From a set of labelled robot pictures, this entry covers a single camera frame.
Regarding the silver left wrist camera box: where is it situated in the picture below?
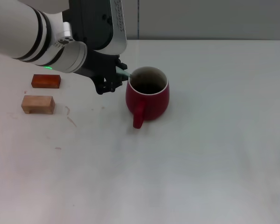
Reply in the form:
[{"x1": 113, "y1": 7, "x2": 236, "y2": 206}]
[{"x1": 62, "y1": 0, "x2": 128, "y2": 56}]

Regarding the red ceramic cup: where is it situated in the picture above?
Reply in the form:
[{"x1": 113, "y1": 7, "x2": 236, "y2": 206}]
[{"x1": 125, "y1": 66, "x2": 171, "y2": 130}]

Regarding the reddish brown wooden block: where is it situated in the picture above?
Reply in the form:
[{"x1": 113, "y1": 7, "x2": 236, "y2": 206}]
[{"x1": 31, "y1": 74, "x2": 62, "y2": 89}]

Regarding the light wooden block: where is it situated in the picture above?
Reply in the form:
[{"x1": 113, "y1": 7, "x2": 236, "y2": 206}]
[{"x1": 21, "y1": 95, "x2": 56, "y2": 115}]

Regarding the blue handled metal spoon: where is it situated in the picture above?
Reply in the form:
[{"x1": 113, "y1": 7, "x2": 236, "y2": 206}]
[{"x1": 115, "y1": 66, "x2": 134, "y2": 79}]

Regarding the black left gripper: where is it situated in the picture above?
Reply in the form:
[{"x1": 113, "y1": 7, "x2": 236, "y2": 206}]
[{"x1": 73, "y1": 49, "x2": 128, "y2": 95}]

